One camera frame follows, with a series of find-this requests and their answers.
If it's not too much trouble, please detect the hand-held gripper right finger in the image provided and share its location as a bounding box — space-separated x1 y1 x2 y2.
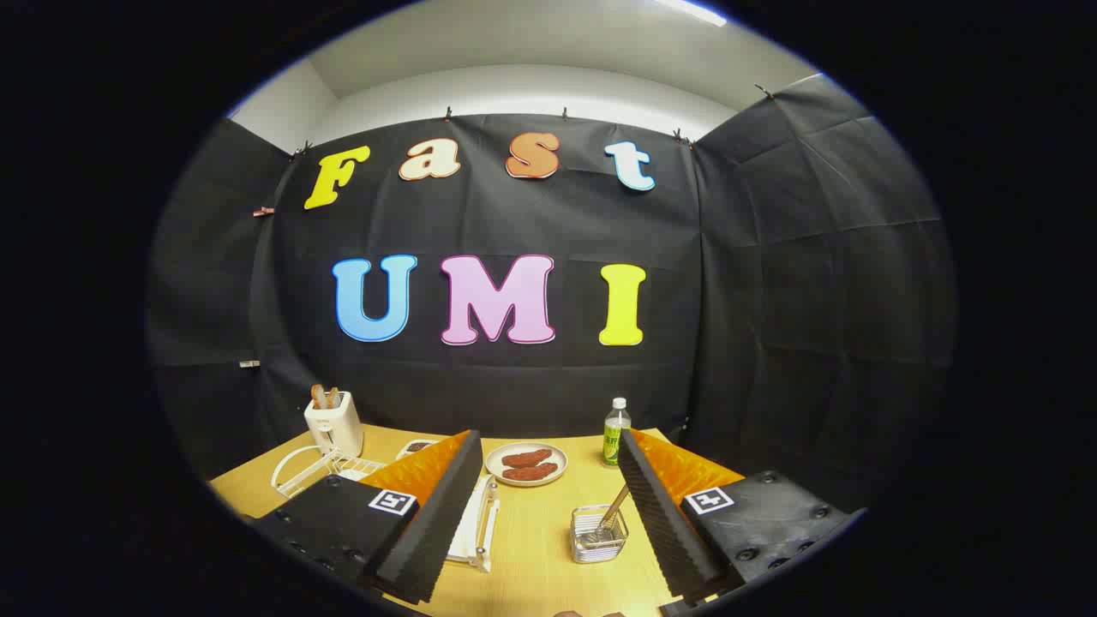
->
617 428 866 605

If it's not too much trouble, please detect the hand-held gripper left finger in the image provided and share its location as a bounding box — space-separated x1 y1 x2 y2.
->
254 430 484 606

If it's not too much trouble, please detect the white wire dish rack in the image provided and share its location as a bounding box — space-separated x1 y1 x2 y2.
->
272 446 501 573

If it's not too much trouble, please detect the wooden-handled metal spoon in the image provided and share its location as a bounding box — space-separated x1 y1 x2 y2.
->
598 485 631 539

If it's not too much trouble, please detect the metal wire basket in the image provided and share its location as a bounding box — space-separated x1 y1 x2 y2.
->
570 505 629 564

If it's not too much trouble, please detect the white plate with meat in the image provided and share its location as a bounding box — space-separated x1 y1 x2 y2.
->
485 441 568 488

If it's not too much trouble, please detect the green label drink bottle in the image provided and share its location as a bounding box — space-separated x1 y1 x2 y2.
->
602 398 632 468

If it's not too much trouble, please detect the white toaster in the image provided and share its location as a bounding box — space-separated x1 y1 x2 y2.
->
304 392 363 458

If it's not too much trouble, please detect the black backdrop cloth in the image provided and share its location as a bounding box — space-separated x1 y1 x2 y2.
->
146 73 956 515

